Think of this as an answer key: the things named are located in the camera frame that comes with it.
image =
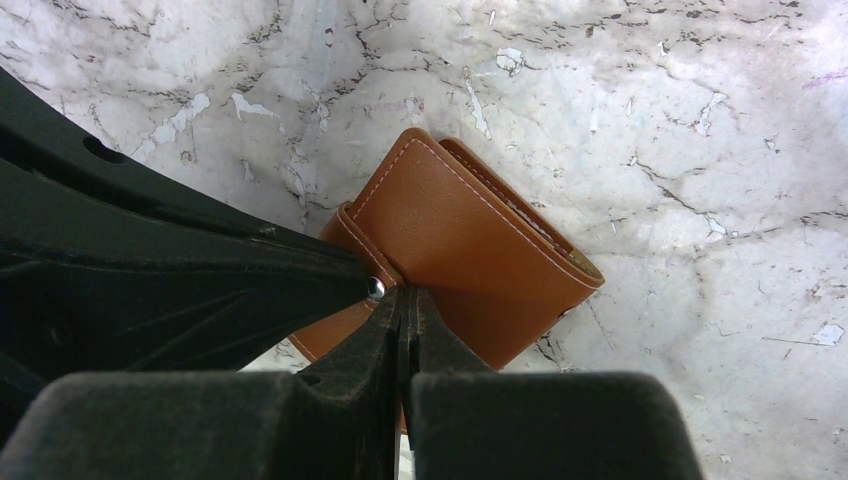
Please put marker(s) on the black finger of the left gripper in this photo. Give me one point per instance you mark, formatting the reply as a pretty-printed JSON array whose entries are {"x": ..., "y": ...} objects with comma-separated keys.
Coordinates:
[{"x": 107, "y": 265}]

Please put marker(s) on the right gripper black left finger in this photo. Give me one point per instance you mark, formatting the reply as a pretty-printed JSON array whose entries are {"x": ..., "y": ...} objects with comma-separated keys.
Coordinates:
[{"x": 336, "y": 419}]

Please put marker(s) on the brown leather card holder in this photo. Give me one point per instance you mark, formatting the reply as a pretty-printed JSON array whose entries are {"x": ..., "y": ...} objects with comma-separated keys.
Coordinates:
[{"x": 434, "y": 215}]

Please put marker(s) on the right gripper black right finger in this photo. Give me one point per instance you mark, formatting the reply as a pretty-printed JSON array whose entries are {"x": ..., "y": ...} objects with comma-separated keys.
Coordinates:
[{"x": 468, "y": 421}]

